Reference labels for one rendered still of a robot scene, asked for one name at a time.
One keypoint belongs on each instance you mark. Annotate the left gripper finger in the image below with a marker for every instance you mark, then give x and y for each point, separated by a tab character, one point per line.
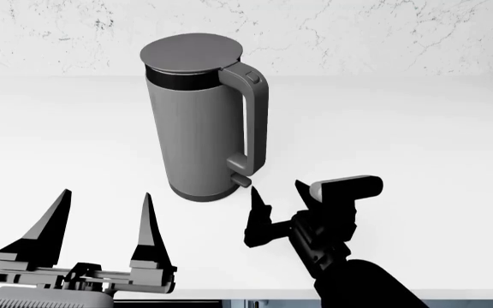
149	250
43	234

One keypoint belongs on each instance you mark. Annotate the grey left gripper camera box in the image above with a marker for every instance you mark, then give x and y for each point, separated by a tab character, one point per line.
45	298

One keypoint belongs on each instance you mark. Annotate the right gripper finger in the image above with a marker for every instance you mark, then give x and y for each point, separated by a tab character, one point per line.
258	224
307	195

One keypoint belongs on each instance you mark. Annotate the grey kettle power lever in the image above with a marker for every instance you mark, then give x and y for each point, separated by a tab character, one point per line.
242	180

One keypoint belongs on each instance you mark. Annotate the grey electric kettle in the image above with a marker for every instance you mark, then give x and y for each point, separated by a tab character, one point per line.
195	128

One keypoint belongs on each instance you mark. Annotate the black right gripper camera box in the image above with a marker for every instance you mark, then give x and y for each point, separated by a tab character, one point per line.
349	187

